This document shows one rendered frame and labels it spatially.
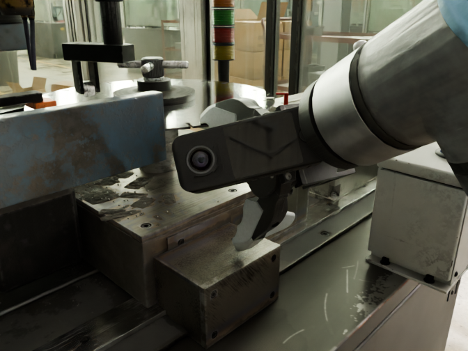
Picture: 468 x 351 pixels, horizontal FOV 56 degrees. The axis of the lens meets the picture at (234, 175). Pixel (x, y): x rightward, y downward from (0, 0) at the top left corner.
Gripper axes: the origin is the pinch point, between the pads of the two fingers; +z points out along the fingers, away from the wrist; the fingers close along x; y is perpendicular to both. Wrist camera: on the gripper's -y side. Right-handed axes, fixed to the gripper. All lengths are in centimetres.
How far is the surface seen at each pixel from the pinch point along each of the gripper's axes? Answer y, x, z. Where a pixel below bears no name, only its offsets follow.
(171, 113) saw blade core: -1.3, 9.6, 3.4
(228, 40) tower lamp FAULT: 22.8, 29.9, 24.0
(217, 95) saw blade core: 8.7, 13.4, 9.2
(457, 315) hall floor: 119, -56, 73
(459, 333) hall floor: 111, -60, 68
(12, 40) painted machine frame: -14.6, 29.8, 22.3
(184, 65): 3.8, 17.3, 6.9
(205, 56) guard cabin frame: 34, 42, 54
